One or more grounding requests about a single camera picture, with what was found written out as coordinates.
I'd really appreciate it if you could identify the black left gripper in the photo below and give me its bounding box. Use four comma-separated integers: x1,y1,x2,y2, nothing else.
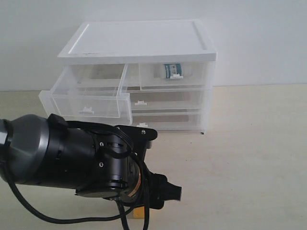
143,165,182,210

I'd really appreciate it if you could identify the yellow sponge block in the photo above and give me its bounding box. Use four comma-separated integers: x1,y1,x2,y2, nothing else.
131,207,145,219

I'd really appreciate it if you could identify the teal bottle with white cap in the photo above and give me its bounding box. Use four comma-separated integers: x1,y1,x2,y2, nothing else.
153,63,192,80

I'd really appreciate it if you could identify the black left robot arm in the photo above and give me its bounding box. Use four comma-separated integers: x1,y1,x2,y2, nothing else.
0,115,182,209

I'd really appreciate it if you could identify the clear bottom wide drawer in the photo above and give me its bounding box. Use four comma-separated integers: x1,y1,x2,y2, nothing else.
132,113,207,133

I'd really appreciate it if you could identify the clear wide drawer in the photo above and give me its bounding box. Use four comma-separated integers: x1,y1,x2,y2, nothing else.
130,91,208,113
132,113,207,133

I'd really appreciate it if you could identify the clear middle wide drawer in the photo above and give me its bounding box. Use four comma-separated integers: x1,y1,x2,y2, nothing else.
130,91,208,113

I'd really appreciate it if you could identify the white plastic drawer cabinet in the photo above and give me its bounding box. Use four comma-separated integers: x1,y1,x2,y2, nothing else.
58,19,217,121

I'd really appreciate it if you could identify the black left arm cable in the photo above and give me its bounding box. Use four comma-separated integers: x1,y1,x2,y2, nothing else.
0,121,154,230

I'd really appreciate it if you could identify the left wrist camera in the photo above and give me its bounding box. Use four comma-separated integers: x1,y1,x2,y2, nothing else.
116,125,158,161

